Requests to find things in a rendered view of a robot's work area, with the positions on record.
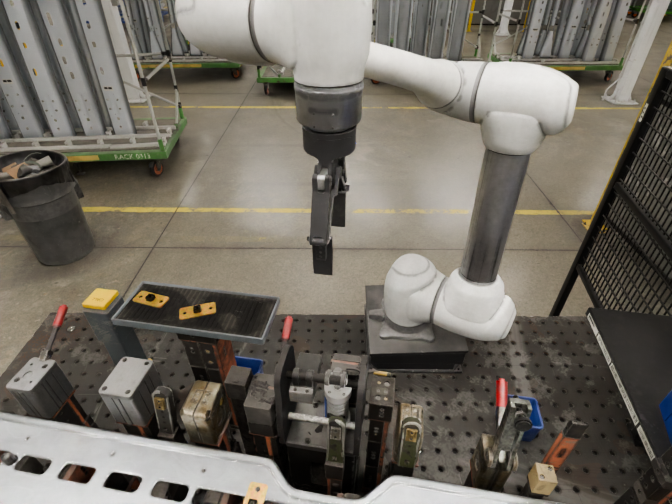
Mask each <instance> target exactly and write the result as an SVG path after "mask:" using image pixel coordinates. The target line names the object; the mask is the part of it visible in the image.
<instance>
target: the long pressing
mask: <svg viewBox="0 0 672 504"><path fill-rule="evenodd" d="M28 437H29V439H28V440H26V439H27V438H28ZM0 451H4V452H7V451H9V452H12V453H13V454H14V455H15V456H17V457H18V459H17V461H16V462H15V463H14V464H12V465H4V464H3V462H2V464H0V504H193V503H192V500H193V497H194V495H195V492H196V491H197V490H198V489H206V490H211V491H217V492H222V493H227V494H233V495H238V496H243V497H246V494H247V491H248V488H249V485H250V483H251V482H258V483H263V484H267V485H268V490H267V494H266V497H265V500H264V501H270V502H275V503H281V504H566V503H560V502H554V501H548V500H542V499H536V498H531V497H525V496H519V495H513V494H507V493H501V492H496V491H490V490H484V489H478V488H472V487H466V486H461V485H455V484H449V483H443V482H437V481H431V480H426V479H420V478H414V477H408V476H402V475H393V476H390V477H388V478H386V479H385V480H383V481H382V482H381V483H380V484H379V485H377V486H376V487H375V488H374V489H372V490H371V491H370V492H369V493H368V494H366V495H365V496H364V497H362V498H359V499H347V498H342V497H336V496H331V495H325V494H320V493H314V492H309V491H303V490H298V489H295V488H293V487H292V486H291V485H290V484H289V483H288V482H287V480H286V478H285V477H284V475H283V473H282V472H281V470H280V468H279V466H278V465H277V464H276V463H275V462H274V461H273V460H271V459H269V458H266V457H260V456H254V455H248V454H243V453H237V452H231V451H225V450H220V449H214V448H208V447H202V446H196V445H191V444H185V443H179V442H173V441H168V440H162V439H156V438H150V437H145V436H139V435H133V434H127V433H121V432H116V431H110V430H104V429H98V428H93V427H87V426H81V425H75V424H69V423H64V422H58V421H52V420H46V419H41V418H35V417H29V416H23V415H18V414H12V413H6V412H0ZM113 452H115V455H114V456H111V454H112V453H113ZM24 456H30V457H36V458H41V459H46V460H51V461H52V463H51V465H50V466H49V468H48V469H47V470H46V472H45V473H43V474H41V475H39V474H34V473H29V472H23V471H18V470H15V466H16V464H17V463H18V462H19V461H20V459H21V458H23V457H24ZM68 464H73V465H78V466H84V467H89V468H94V469H96V472H95V474H94V476H93V477H92V479H91V480H90V481H89V482H88V483H80V482H75V481H70V480H65V479H60V478H59V474H60V473H61V471H62V470H63V468H64V467H65V466H66V465H68ZM203 469H205V472H202V470H203ZM114 472H115V473H121V474H126V475H131V476H137V477H141V478H142V481H141V483H140V485H139V487H138V489H137V490H136V491H135V492H127V491H121V490H116V489H111V488H106V487H105V486H104V484H105V482H106V480H107V478H108V477H109V475H110V474H111V473H114ZM159 481H163V482H169V483H174V484H179V485H185V486H188V487H189V491H188V494H187V496H186V498H185V499H184V500H183V501H181V502H178V501H173V500H168V499H163V498H158V497H153V496H152V495H151V493H152V490H153V488H154V486H155V484H156V483H157V482H159Z"/></svg>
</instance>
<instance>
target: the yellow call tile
mask: <svg viewBox="0 0 672 504"><path fill-rule="evenodd" d="M118 294H119V292H118V291H116V290H108V289H100V288H97V289H96V290H95V291H94V292H93V293H92V294H91V295H90V296H89V297H88V298H87V299H86V300H85V301H84V302H83V303H82V306H83V307H85V308H93V309H101V310H106V308H107V307H108V306H109V305H110V304H111V303H112V301H113V300H114V299H115V298H116V297H117V296H118Z"/></svg>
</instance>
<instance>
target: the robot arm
mask: <svg viewBox="0 0 672 504"><path fill-rule="evenodd" d="M175 13H176V18H177V23H178V26H179V28H180V30H181V32H182V34H183V35H184V36H185V38H186V39H187V40H188V41H189V42H190V43H191V44H193V45H194V46H195V47H197V48H198V49H199V50H201V51H203V52H205V53H207V54H209V55H212V56H215V57H219V58H223V59H227V60H228V61H230V62H233V63H238V64H244V65H252V66H275V65H277V64H279V65H281V66H283V67H285V68H287V69H290V70H293V74H294V89H295V100H296V105H295V106H296V113H297V117H296V119H297V121H298V122H299V123H300V124H301V125H302V132H303V148H304V150H305V152H306V153H308V154H309V155H311V156H314V157H315V158H317V159H318V164H315V167H314V174H313V175H312V178H311V179H312V204H311V220H310V237H309V236H307V241H309V245H312V254H313V273H314V274H322V275H332V274H333V236H330V232H331V226H335V227H345V225H346V192H345V191H349V188H350V185H346V184H345V183H346V182H347V174H346V162H345V157H346V156H348V155H350V154H351V153H353V152H354V150H355V148H356V126H357V124H358V123H359V122H360V121H361V119H362V101H363V88H364V82H363V78H364V77H365V78H369V79H372V80H376V81H380V82H383V83H387V84H391V85H394V86H398V87H401V88H405V89H408V90H410V91H412V92H414V93H415V95H416V96H417V98H418V99H419V101H420V102H421V103H422V104H424V105H425V106H426V107H427V108H428V109H430V110H432V111H434V112H437V113H441V114H447V115H448V116H450V117H453V118H456V119H459V120H463V121H466V122H470V123H476V124H481V133H482V141H483V143H484V146H485V147H486V148H485V153H484V158H483V163H482V168H481V172H480V177H479V182H478V187H477V192H476V196H475V201H474V206H473V211H472V216H471V221H470V225H469V230H468V235H467V240H466V245H465V249H464V254H463V259H462V264H461V267H459V268H457V269H456V270H454V271H453V272H452V273H451V275H450V278H449V277H446V276H445V275H443V274H442V273H441V272H439V271H438V270H437V269H436V268H435V266H434V265H433V263H432V262H431V261H429V260H428V259H427V258H425V257H424V256H421V255H418V254H405V255H403V256H401V257H399V258H398V259H397V260H396V261H395V262H394V264H393V265H392V267H391V268H390V270H389V272H388V273H387V276H386V279H385V286H384V298H383V299H382V306H383V309H375V310H370V311H369V314H370V315H369V318H370V319H374V320H378V321H382V328H381V330H380V332H379V337H380V338H381V339H382V340H387V339H401V340H416V341H424V342H427V343H433V342H434V339H435V336H434V334H433V331H432V324H435V325H437V326H439V327H441V328H443V329H446V330H448V331H451V332H453V333H456V334H459V335H462V336H465V337H468V338H471V339H475V340H481V341H498V340H500V339H503V338H505V337H506V336H507V334H508V332H509V330H510V328H511V326H512V323H513V321H514V318H515V315H516V309H515V305H514V303H513V301H512V300H511V298H510V297H509V296H507V295H504V283H503V281H502V279H501V278H500V276H499V275H498V271H499V267H500V263H501V260H502V256H503V252H504V249H505V245H506V241H507V238H508V234H509V230H510V227H511V223H512V219H513V216H514V212H515V210H516V207H517V203H518V199H519V196H520V192H521V188H522V185H523V181H524V178H525V174H526V170H527V167H528V163H529V159H530V156H531V153H533V152H534V151H535V150H536V149H537V148H538V147H539V146H540V145H541V143H542V141H543V140H544V139H545V137H546V135H555V134H557V133H559V132H561V131H563V130H564V129H565V128H566V127H567V126H568V125H569V124H570V123H571V121H572V118H573V114H574V110H575V106H576V101H577V96H578V89H579V86H578V83H576V82H575V81H574V80H572V79H571V78H570V77H569V76H567V75H566V74H564V73H562V72H560V71H558V70H555V69H552V68H549V67H546V66H541V65H535V64H528V63H518V62H458V63H455V62H452V61H448V60H445V59H430V58H426V57H423V56H420V55H417V54H413V53H410V52H407V51H403V50H400V49H396V48H392V47H389V46H385V45H381V44H377V43H373V42H371V32H372V0H176V1H175Z"/></svg>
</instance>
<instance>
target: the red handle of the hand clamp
mask: <svg viewBox="0 0 672 504"><path fill-rule="evenodd" d="M507 402H508V382H506V381H505V379H502V378H499V381H498V380H496V406H497V433H498V430H499V427H500V424H501V421H502V418H503V414H504V411H505V408H506V405H507ZM507 461H508V459H507V457H506V451H503V450H501V452H500V455H499V458H498V460H497V462H499V463H503V464H505V463H506V462H507Z"/></svg>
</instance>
